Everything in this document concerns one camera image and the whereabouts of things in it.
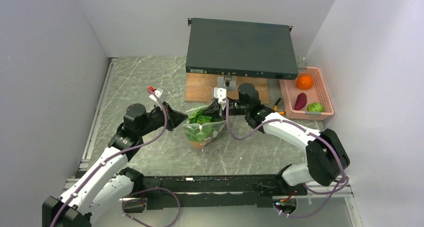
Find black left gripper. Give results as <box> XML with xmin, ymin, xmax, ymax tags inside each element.
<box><xmin>137</xmin><ymin>100</ymin><xmax>188</xmax><ymax>137</ymax></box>

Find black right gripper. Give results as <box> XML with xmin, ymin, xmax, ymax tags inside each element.
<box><xmin>202</xmin><ymin>100</ymin><xmax>249</xmax><ymax>122</ymax></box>

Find polka dot zip top bag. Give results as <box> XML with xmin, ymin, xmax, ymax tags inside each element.
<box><xmin>182</xmin><ymin>105</ymin><xmax>226</xmax><ymax>149</ymax></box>

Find green fake leafy vegetable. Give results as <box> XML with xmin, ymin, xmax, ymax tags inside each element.
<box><xmin>183</xmin><ymin>109</ymin><xmax>221</xmax><ymax>142</ymax></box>

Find orange fake peach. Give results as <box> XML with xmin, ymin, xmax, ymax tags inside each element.
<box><xmin>191</xmin><ymin>141</ymin><xmax>207</xmax><ymax>150</ymax></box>

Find purple fake sweet potato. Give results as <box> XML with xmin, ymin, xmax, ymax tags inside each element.
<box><xmin>294</xmin><ymin>92</ymin><xmax>307</xmax><ymax>111</ymax></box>

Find orange fake fruit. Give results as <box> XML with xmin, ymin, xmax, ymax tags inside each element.
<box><xmin>295</xmin><ymin>74</ymin><xmax>314</xmax><ymax>90</ymax></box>

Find green fake lime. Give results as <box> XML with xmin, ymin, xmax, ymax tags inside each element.
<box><xmin>306</xmin><ymin>102</ymin><xmax>325</xmax><ymax>113</ymax></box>

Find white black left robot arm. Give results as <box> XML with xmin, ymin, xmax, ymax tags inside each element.
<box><xmin>42</xmin><ymin>102</ymin><xmax>188</xmax><ymax>227</ymax></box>

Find wooden board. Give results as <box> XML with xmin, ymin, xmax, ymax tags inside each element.
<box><xmin>184</xmin><ymin>73</ymin><xmax>270</xmax><ymax>104</ymax></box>

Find pink plastic basket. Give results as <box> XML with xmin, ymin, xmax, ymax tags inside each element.
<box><xmin>279</xmin><ymin>66</ymin><xmax>335</xmax><ymax>121</ymax></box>

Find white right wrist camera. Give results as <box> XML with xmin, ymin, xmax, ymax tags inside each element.
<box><xmin>212</xmin><ymin>87</ymin><xmax>227</xmax><ymax>103</ymax></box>

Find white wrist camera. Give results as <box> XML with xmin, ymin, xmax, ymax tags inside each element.
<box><xmin>212</xmin><ymin>87</ymin><xmax>227</xmax><ymax>103</ymax></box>
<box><xmin>147</xmin><ymin>86</ymin><xmax>170</xmax><ymax>103</ymax></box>

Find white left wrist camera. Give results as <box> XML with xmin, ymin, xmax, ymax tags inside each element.
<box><xmin>147</xmin><ymin>86</ymin><xmax>170</xmax><ymax>103</ymax></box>

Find grey metal bracket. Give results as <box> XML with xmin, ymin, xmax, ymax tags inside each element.
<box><xmin>217</xmin><ymin>75</ymin><xmax>237</xmax><ymax>92</ymax></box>

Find orange handled pliers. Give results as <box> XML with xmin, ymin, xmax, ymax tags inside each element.
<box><xmin>273</xmin><ymin>97</ymin><xmax>286</xmax><ymax>116</ymax></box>

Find dark network switch box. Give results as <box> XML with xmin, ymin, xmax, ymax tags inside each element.
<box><xmin>185</xmin><ymin>17</ymin><xmax>299</xmax><ymax>80</ymax></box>

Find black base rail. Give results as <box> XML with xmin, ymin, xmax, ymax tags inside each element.
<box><xmin>127</xmin><ymin>174</ymin><xmax>307</xmax><ymax>210</ymax></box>

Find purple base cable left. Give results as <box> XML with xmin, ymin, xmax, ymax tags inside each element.
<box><xmin>121</xmin><ymin>185</ymin><xmax>182</xmax><ymax>227</ymax></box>

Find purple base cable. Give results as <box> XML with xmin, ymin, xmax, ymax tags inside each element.
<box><xmin>121</xmin><ymin>185</ymin><xmax>182</xmax><ymax>227</ymax></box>
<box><xmin>274</xmin><ymin>175</ymin><xmax>350</xmax><ymax>219</ymax></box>

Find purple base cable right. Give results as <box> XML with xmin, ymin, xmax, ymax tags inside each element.
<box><xmin>274</xmin><ymin>175</ymin><xmax>350</xmax><ymax>219</ymax></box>

